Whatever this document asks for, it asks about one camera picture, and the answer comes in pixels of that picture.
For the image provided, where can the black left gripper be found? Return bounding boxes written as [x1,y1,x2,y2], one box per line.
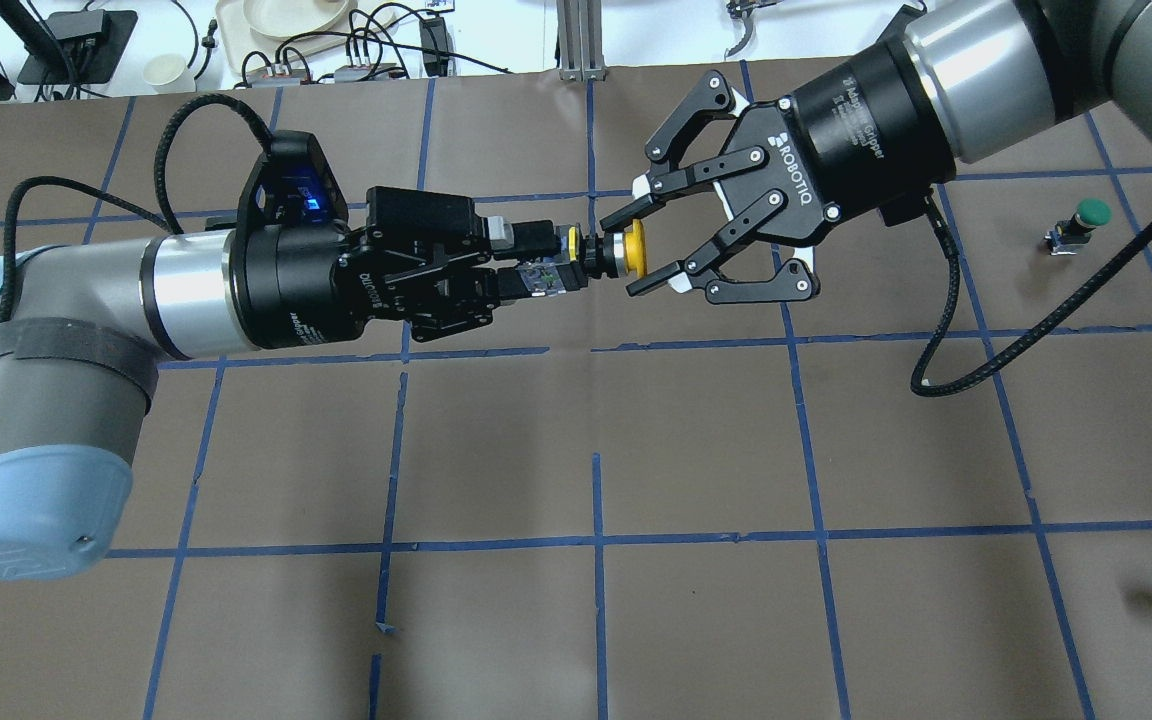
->
[232,187,589,348]

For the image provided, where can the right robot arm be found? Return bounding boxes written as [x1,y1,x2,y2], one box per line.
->
[602,1,1152,304]

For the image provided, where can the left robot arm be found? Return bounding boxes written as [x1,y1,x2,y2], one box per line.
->
[0,187,588,582]

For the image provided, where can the beige tray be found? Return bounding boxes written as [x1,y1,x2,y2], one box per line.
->
[214,1,397,71]

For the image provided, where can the green push button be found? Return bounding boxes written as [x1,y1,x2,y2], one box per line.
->
[1044,199,1114,256]

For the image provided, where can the black camera stand base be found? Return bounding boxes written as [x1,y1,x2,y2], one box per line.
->
[9,10,138,85]

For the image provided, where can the black power adapter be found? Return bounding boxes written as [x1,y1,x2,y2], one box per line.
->
[419,14,452,77]

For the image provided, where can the white paper cup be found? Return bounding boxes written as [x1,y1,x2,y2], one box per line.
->
[142,54,196,94]

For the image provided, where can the beige plate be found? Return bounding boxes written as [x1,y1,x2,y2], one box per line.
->
[241,0,351,40]

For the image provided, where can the aluminium frame post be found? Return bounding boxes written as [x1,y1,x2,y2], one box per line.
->
[556,0,607,82]

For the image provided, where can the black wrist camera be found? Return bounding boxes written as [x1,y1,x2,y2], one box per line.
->
[236,129,349,237]

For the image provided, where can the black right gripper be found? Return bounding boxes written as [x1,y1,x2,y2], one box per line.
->
[600,40,955,304]

